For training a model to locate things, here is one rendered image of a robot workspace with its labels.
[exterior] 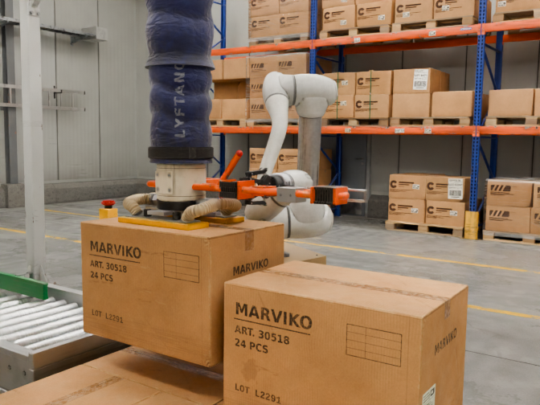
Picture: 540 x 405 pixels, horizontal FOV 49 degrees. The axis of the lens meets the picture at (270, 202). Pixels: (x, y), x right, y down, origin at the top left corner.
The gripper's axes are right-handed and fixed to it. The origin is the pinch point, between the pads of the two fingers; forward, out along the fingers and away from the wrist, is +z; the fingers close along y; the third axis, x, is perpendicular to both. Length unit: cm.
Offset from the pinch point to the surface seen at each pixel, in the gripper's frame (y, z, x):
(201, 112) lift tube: -25.0, 0.7, 16.2
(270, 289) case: 25.5, 19.6, -25.7
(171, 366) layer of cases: 66, 2, 28
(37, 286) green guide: 58, -21, 142
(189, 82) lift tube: -34.5, 5.1, 17.6
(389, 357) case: 37, 19, -61
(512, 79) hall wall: -117, -845, 105
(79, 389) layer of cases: 66, 35, 38
